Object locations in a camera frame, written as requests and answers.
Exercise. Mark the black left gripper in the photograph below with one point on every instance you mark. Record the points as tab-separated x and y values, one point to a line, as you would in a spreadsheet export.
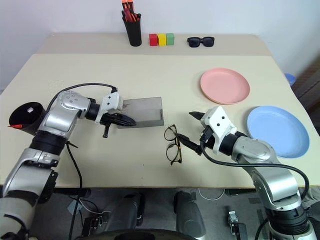
110	119

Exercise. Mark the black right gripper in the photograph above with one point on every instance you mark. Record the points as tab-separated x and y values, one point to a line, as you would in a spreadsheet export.
211	143

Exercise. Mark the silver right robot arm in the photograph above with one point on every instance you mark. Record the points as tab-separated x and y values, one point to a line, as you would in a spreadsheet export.
262	155

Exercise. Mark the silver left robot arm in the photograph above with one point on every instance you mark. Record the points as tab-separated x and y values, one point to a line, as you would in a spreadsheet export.
60	117

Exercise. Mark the grey glasses case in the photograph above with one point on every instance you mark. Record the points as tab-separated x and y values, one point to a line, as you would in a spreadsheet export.
145	110

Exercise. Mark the wide black cup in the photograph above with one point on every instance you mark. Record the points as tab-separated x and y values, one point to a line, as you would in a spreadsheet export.
35	126

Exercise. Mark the tall black pen cup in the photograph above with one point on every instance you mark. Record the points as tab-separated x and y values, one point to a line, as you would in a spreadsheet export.
134	33

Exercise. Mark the tortoiseshell eyeglasses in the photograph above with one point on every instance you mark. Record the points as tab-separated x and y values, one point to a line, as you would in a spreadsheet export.
179	147

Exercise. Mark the pink plate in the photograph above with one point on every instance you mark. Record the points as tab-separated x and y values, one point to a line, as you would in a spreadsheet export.
225	85

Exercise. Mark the dark grey rounded shape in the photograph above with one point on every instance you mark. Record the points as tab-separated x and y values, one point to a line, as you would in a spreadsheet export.
188	212
127	210

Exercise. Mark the blue plate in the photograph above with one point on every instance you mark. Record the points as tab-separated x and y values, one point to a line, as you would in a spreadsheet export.
277	132

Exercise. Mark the black sunglasses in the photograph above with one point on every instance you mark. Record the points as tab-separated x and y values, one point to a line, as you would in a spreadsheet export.
193	42

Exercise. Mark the red block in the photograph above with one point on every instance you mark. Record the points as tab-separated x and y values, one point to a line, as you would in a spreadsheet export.
153	40

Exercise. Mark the green block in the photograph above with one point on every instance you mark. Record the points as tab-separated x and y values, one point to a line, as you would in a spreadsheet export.
170	39

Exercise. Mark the yellow block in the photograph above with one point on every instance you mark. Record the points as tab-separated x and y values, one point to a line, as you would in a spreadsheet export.
161	40

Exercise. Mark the red marker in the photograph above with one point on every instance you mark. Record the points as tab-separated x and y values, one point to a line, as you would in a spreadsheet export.
128	15
137	17
17	126

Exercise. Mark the black floor device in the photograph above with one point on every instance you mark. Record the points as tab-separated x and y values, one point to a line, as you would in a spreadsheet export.
93	225
236	225

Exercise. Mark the blue plastic container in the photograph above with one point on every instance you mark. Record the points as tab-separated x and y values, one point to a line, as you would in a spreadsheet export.
290	78

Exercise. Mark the orange capped marker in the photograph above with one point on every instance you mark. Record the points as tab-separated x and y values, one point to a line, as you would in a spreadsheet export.
130	4
124	3

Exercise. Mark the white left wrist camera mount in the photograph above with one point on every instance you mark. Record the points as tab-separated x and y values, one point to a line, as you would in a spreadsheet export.
111	101

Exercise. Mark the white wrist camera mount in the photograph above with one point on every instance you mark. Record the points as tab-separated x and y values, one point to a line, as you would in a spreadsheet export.
218	120
111	101

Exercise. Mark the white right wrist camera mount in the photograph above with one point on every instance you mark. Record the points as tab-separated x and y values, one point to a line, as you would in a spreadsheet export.
218	120

